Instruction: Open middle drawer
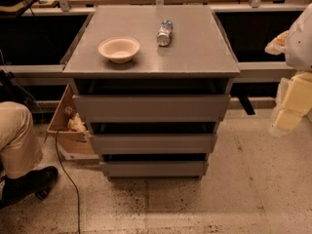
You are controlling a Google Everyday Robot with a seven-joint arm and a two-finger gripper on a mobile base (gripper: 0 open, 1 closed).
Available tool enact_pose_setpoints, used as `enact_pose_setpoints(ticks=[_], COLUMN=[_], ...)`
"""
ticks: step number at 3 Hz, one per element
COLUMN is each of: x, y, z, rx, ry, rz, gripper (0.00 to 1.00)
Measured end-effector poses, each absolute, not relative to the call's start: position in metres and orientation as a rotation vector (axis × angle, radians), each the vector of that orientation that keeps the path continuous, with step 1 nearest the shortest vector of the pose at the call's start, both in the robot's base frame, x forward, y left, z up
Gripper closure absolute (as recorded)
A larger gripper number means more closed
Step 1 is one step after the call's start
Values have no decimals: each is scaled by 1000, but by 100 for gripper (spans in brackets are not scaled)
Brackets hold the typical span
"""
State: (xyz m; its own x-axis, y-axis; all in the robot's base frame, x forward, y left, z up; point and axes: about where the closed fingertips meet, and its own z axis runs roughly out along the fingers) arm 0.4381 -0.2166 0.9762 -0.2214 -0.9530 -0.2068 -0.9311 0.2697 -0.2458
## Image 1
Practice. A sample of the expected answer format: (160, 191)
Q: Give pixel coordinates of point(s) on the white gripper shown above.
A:
(300, 46)

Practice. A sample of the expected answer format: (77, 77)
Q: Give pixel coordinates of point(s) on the grey drawer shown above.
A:
(153, 144)
(134, 109)
(157, 169)

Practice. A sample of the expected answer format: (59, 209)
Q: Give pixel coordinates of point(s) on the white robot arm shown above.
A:
(296, 45)

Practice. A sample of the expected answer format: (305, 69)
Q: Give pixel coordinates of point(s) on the grey drawer cabinet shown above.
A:
(197, 62)

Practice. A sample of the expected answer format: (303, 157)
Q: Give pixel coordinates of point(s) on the grey bottom drawer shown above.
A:
(157, 169)

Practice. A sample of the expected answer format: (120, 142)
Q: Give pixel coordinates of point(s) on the grey top drawer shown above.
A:
(134, 109)

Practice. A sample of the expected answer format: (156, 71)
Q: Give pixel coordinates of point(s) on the silver soda can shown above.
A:
(164, 34)

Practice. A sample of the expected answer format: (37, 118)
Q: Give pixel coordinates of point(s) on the white paper bowl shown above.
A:
(119, 49)

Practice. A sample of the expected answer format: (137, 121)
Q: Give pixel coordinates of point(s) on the yellow toy in box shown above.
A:
(76, 124)

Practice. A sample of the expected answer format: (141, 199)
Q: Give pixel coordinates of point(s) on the wooden box on floor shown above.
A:
(72, 141)

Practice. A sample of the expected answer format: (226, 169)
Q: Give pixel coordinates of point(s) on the black shoe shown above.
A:
(37, 182)

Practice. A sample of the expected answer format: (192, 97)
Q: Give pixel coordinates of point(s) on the beige trouser leg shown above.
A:
(20, 150)

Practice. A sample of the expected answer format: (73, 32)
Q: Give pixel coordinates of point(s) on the grey metal rail frame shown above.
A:
(247, 30)

